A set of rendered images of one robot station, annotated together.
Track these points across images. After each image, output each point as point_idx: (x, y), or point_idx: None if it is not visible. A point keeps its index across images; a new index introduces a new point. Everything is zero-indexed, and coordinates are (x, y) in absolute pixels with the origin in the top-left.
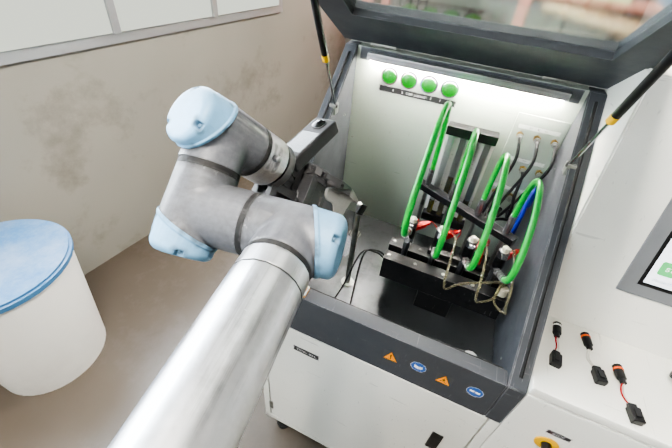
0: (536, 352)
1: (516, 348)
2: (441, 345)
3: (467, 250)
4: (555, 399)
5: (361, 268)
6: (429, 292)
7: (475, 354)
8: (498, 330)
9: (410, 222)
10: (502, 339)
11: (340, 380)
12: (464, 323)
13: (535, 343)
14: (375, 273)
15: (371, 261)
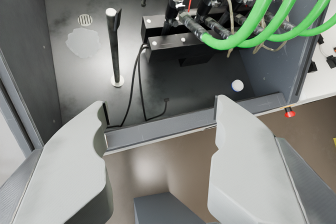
0: (307, 73)
1: (291, 76)
2: (239, 104)
3: (238, 5)
4: (318, 96)
5: (119, 58)
6: (197, 55)
7: (240, 80)
8: (246, 52)
9: (176, 0)
10: (258, 62)
11: (149, 142)
12: (220, 58)
13: (307, 67)
14: (134, 55)
15: (122, 44)
